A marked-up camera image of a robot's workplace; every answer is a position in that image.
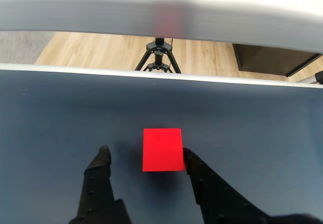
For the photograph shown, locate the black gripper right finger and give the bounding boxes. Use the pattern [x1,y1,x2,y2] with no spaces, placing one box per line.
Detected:
[183,147,276,224]

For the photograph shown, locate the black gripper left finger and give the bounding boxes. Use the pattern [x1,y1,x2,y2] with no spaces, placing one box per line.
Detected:
[69,145,132,224]

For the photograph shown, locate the red cube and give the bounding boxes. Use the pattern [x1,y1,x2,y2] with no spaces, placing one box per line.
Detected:
[142,128,186,172]

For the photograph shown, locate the blue grey table mat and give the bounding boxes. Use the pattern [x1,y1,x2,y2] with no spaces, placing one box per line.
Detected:
[0,69,323,224]

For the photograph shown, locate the dark cabinet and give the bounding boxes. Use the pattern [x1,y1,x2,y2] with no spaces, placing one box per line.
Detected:
[232,43,322,78]

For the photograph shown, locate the black tripod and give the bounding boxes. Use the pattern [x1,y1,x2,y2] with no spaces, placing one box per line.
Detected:
[134,37,182,74]

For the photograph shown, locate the white table frame rail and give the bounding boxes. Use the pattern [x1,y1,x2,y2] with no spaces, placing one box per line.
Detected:
[0,0,323,88]

